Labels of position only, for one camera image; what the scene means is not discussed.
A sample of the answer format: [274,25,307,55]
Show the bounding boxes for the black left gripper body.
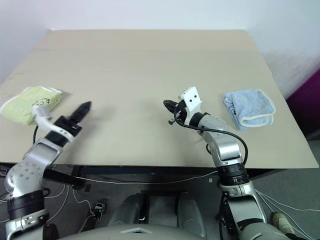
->
[53,115,83,138]

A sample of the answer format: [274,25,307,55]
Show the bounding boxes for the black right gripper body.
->
[173,99,190,125]

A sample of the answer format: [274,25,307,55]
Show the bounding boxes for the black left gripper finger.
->
[70,100,93,125]

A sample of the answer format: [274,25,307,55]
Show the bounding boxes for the green towel with white trim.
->
[0,85,64,127]

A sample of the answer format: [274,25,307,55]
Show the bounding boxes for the blue towel with white trim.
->
[221,88,277,132]

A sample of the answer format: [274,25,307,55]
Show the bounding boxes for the small black floor clamp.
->
[92,197,109,221]

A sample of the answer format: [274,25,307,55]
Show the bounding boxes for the dark grey rounded robot leg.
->
[109,193,151,226]
[175,191,209,238]

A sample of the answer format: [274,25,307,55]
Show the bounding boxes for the grey robot torso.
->
[56,223,202,240]

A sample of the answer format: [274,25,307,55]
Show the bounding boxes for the purple object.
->
[285,73,320,141]

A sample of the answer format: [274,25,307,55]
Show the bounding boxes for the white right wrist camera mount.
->
[179,86,204,126]

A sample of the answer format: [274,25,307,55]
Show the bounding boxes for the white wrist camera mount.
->
[30,104,76,144]
[179,86,204,126]

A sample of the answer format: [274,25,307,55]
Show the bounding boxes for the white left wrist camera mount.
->
[30,104,76,144]

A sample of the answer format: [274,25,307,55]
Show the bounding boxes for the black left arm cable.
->
[32,125,41,145]

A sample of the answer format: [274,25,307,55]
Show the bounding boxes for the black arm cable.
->
[174,112,249,165]
[32,125,41,145]

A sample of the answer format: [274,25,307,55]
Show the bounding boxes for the thin white cord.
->
[0,169,226,226]

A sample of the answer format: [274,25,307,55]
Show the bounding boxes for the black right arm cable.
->
[174,112,249,165]

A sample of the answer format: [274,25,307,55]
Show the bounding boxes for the black table frame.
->
[41,164,226,190]

